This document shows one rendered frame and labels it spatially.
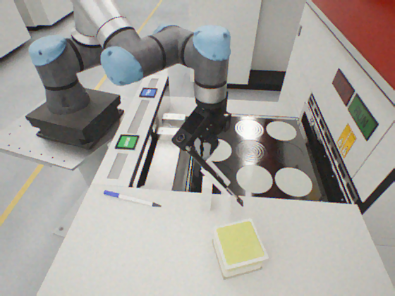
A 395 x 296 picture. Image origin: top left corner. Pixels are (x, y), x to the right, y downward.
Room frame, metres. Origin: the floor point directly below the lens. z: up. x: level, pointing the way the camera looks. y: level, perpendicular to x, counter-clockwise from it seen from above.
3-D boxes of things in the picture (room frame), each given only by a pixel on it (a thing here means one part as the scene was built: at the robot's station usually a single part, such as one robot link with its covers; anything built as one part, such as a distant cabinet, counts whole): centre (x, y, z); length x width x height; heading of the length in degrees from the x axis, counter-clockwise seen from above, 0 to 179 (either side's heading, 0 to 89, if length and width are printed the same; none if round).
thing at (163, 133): (0.61, 0.09, 0.89); 0.08 x 0.03 x 0.03; 85
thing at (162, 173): (0.53, 0.10, 0.87); 0.36 x 0.08 x 0.03; 175
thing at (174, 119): (0.69, 0.08, 0.89); 0.08 x 0.03 x 0.03; 85
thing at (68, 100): (0.78, 0.49, 0.96); 0.15 x 0.15 x 0.10
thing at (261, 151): (0.52, -0.17, 0.90); 0.34 x 0.34 x 0.01; 85
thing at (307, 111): (0.52, -0.38, 0.89); 0.44 x 0.02 x 0.10; 175
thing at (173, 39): (0.55, 0.05, 1.21); 0.11 x 0.11 x 0.08; 48
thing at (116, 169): (0.62, 0.19, 0.89); 0.55 x 0.09 x 0.14; 175
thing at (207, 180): (0.29, -0.04, 1.03); 0.06 x 0.04 x 0.13; 85
